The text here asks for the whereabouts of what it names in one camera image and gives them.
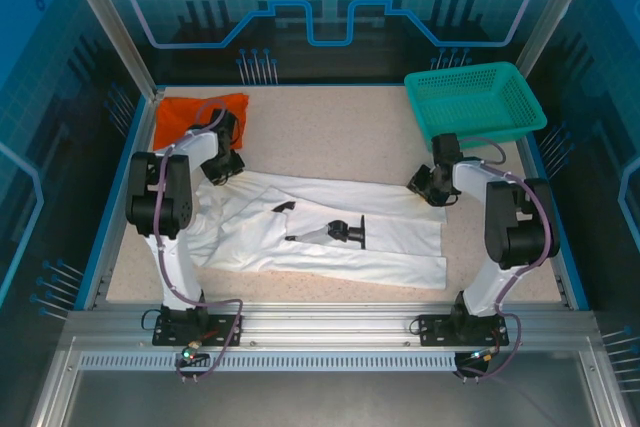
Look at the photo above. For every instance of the teal plastic basket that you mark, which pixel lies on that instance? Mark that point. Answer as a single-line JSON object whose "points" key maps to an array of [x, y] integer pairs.
{"points": [[475, 97]]}

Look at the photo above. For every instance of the left blue table rim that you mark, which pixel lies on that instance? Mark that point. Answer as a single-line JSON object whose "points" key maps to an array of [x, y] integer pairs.
{"points": [[112, 207]]}

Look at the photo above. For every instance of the blue table rim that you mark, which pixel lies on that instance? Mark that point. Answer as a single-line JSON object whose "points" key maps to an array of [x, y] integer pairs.
{"points": [[112, 207], [555, 207]]}

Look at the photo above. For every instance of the orange folded t-shirt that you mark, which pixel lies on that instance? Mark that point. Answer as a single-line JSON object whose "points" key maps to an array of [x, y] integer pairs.
{"points": [[175, 117]]}

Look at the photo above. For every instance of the left aluminium frame post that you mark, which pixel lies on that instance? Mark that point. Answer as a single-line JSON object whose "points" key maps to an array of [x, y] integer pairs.
{"points": [[115, 22]]}

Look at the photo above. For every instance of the aluminium mounting rail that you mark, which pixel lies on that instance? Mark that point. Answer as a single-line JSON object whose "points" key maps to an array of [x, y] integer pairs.
{"points": [[325, 324]]}

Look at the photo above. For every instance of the aluminium frame post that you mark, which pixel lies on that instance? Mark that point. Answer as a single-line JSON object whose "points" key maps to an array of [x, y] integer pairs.
{"points": [[550, 17], [115, 22]]}

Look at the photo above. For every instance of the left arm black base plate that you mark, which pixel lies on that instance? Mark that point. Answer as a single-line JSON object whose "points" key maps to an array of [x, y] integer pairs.
{"points": [[170, 333]]}

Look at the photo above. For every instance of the right aluminium frame post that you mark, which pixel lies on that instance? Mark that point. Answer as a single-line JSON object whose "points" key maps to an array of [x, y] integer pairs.
{"points": [[550, 17]]}

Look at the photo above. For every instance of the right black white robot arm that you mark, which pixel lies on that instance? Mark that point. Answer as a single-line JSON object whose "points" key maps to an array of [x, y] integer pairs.
{"points": [[520, 227]]}

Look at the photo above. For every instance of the white t-shirt with black print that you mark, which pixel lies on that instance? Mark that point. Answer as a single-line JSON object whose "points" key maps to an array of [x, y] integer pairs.
{"points": [[390, 252]]}

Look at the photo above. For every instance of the right blue table rim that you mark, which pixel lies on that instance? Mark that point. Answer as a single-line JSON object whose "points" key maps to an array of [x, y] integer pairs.
{"points": [[555, 207]]}

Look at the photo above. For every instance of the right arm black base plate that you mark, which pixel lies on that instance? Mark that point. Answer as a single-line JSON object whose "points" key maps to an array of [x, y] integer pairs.
{"points": [[435, 332]]}

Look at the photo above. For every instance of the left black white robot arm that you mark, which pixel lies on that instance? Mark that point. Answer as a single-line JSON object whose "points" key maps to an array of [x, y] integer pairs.
{"points": [[165, 197]]}

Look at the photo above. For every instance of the grey metal front panel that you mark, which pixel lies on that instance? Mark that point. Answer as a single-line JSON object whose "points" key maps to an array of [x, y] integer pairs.
{"points": [[320, 402]]}

